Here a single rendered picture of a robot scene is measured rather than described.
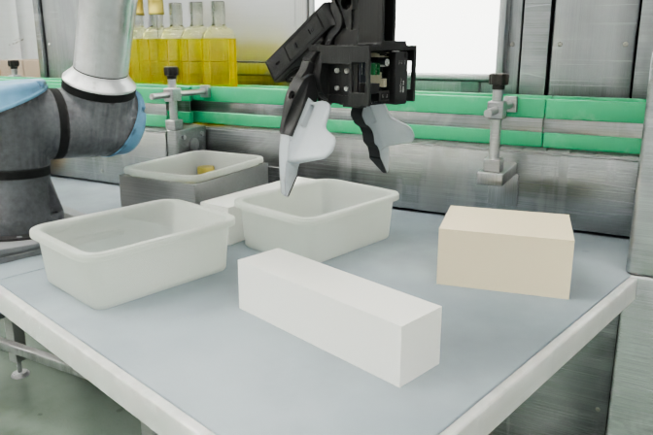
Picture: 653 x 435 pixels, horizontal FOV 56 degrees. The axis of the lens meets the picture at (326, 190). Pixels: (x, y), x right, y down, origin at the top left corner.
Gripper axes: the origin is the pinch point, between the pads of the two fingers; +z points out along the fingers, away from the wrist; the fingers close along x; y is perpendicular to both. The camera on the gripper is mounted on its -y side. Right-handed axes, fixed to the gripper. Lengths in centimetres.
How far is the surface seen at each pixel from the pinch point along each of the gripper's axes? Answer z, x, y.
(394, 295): 10.3, 0.8, 7.4
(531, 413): 64, 71, -7
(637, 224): 9.2, 39.5, 18.2
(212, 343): 16.3, -10.7, -7.2
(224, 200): 10.4, 12.8, -35.2
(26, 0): -56, 212, -606
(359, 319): 11.3, -4.0, 6.9
